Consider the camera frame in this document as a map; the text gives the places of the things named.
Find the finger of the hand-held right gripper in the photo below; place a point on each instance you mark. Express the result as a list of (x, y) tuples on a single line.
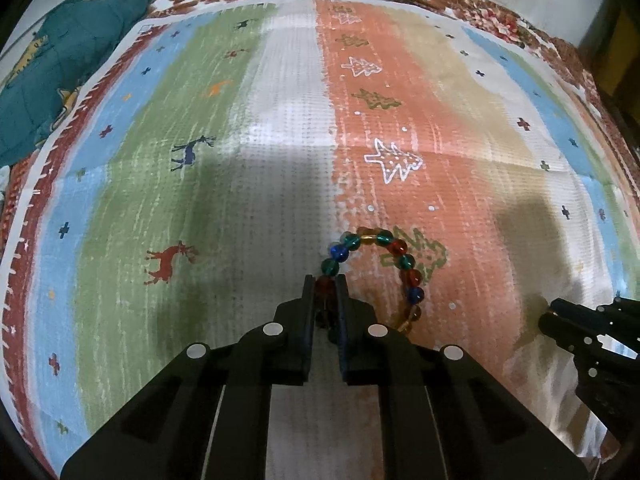
[(567, 327), (625, 315)]

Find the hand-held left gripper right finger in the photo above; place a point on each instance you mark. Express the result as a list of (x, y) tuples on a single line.
[(342, 310)]

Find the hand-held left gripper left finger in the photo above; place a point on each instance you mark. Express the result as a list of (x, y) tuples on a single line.
[(308, 310)]

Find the striped printed mat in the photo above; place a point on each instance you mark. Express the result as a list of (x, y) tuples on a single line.
[(280, 125)]

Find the teal quilted pillow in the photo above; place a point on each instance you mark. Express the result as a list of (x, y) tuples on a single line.
[(65, 60)]

